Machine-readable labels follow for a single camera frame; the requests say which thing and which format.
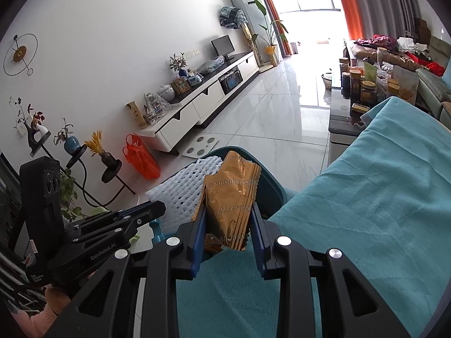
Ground orange and grey curtain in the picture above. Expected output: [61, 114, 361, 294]
[252, 0, 293, 57]
[329, 0, 423, 41]

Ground white and black TV cabinet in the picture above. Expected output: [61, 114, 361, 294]
[136, 51, 259, 155]

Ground trailing green plant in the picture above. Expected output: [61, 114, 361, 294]
[58, 169, 85, 222]

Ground printed teal tablecloth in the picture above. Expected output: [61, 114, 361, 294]
[176, 97, 451, 338]

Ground black and white flower vase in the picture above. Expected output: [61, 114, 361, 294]
[9, 95, 52, 157]

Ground teal plastic bin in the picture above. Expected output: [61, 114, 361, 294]
[151, 147, 286, 247]

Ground clear plastic bag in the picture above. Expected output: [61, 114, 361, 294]
[199, 55, 225, 74]

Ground maroon clothes pile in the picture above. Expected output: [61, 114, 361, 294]
[357, 34, 397, 48]

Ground green sofa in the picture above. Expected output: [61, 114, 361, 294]
[416, 35, 451, 120]

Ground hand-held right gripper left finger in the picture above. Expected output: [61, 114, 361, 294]
[44, 204, 208, 338]

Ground wheat stalks in black vase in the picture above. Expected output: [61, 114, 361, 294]
[84, 131, 122, 183]

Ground white bathroom scale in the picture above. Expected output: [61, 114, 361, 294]
[183, 135, 219, 159]

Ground gold picture frame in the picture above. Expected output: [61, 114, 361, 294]
[171, 77, 191, 95]

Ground red cloth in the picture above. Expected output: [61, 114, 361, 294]
[405, 51, 445, 74]

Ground cloth-covered standing fan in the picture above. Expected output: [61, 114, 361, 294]
[218, 5, 247, 30]

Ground brown ottoman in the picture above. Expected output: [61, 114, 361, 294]
[347, 42, 434, 74]

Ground gold snack packet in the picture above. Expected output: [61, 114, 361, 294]
[190, 151, 262, 253]

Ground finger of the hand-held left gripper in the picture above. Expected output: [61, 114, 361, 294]
[72, 201, 166, 226]
[70, 216, 143, 245]

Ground person's left forearm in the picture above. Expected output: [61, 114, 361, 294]
[9, 285, 71, 337]

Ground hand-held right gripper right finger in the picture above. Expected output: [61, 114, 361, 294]
[249, 206, 413, 338]

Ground orange plastic bag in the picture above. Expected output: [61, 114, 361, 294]
[123, 134, 161, 180]

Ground white standing air conditioner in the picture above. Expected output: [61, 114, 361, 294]
[227, 0, 279, 66]

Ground black monitor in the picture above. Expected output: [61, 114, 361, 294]
[211, 35, 235, 61]

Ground white clothes pile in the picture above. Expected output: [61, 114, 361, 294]
[396, 37, 428, 55]

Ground white foam fruit net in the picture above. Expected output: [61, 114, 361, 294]
[145, 155, 226, 235]

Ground tall leafy potted plant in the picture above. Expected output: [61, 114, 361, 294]
[252, 0, 289, 67]

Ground brown cardboard boxes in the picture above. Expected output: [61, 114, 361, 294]
[412, 17, 432, 43]

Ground small plant in blue pot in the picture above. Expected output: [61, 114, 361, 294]
[54, 118, 87, 155]

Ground black plant stand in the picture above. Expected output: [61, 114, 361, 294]
[30, 132, 136, 208]

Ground bonsai in blue vase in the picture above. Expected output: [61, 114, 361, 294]
[168, 53, 189, 77]

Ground glass ship model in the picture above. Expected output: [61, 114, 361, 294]
[143, 92, 173, 125]

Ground white ceramic jar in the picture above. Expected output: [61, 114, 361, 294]
[156, 84, 176, 103]

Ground round wire wall clock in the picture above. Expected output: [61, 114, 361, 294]
[3, 33, 38, 77]

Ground gold gift box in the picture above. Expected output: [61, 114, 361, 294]
[126, 101, 148, 129]

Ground group of jars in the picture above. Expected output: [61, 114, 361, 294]
[338, 56, 392, 124]

